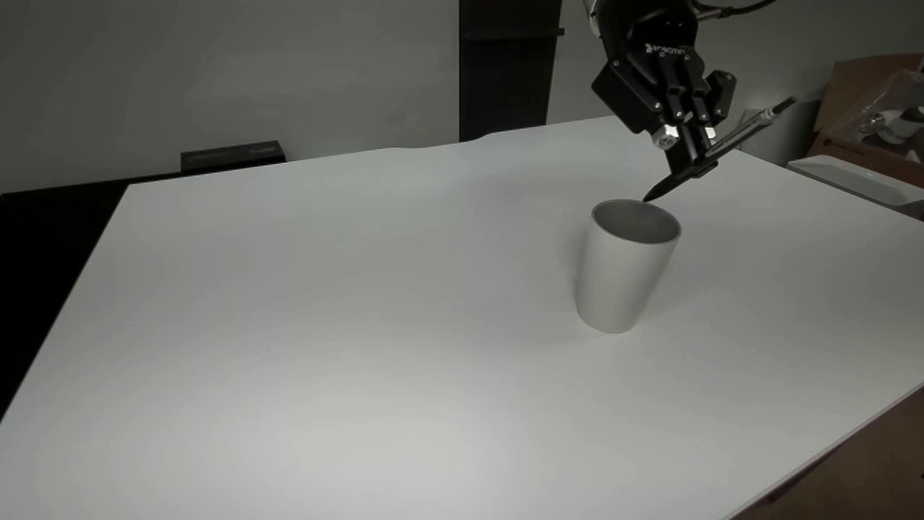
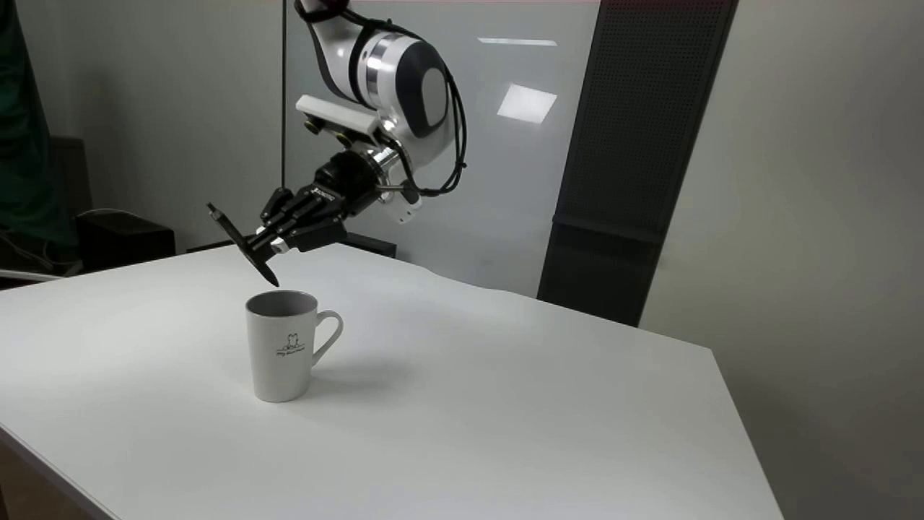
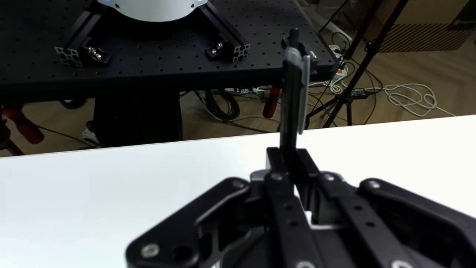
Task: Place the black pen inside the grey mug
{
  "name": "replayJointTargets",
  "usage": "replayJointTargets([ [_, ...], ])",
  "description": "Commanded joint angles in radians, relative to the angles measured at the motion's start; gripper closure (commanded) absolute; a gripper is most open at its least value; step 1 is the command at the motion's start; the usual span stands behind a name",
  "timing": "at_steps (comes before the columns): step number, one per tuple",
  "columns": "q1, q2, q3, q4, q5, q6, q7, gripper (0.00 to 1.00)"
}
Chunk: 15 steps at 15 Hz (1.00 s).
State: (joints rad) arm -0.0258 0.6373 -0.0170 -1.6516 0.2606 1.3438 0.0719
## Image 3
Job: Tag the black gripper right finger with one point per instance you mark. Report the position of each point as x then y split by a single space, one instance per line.
396 223

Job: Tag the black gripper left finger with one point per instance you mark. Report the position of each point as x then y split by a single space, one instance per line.
224 223

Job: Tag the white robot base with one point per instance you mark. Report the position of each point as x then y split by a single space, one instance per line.
151 9

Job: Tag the red clamp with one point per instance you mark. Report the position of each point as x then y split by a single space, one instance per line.
271 101
23 123

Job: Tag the black cabinet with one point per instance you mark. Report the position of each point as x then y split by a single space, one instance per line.
136 119

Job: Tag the white power strip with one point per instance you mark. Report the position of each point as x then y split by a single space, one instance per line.
341 71

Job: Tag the black perforated breadboard table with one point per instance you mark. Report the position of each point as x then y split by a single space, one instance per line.
164 64

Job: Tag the black tripod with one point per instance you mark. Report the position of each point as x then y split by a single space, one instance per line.
365 53

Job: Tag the beige box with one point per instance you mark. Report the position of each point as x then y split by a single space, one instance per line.
426 30

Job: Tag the black aluminium extrusion bracket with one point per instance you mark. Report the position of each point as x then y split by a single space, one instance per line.
224 37
83 34

